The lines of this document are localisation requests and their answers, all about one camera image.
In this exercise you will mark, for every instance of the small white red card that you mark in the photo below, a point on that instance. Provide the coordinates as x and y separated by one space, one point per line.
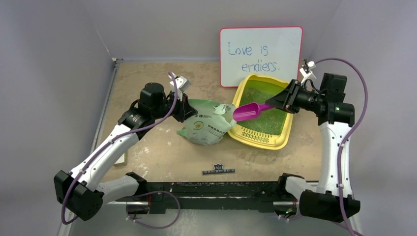
122 160

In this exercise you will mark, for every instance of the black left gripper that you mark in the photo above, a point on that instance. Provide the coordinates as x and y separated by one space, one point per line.
184 110

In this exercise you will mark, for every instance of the green cat litter bag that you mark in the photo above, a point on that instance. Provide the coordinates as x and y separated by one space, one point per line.
212 121

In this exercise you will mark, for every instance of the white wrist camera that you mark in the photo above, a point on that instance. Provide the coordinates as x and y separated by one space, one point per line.
179 82
306 71

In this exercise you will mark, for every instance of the yellow sifting litter tray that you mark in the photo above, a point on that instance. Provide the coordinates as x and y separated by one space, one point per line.
254 138

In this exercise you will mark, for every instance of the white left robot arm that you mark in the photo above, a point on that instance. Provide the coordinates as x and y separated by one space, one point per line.
81 190

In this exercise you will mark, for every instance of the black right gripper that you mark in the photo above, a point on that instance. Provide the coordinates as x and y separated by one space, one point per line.
289 99

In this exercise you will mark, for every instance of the green cat litter granules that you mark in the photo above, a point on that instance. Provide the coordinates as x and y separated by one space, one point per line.
270 121

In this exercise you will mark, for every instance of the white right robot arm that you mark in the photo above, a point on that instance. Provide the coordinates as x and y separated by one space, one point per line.
332 199

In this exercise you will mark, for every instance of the pink framed whiteboard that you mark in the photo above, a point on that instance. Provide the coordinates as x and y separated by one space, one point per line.
271 51

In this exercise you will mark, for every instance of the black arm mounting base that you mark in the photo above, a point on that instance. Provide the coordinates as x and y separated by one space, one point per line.
262 196

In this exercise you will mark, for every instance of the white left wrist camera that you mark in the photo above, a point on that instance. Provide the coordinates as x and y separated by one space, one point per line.
179 82

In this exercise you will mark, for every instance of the purple plastic litter scoop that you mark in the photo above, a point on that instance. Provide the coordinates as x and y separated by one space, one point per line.
250 111

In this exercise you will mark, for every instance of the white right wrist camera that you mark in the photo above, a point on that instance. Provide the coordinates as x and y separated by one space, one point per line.
306 71

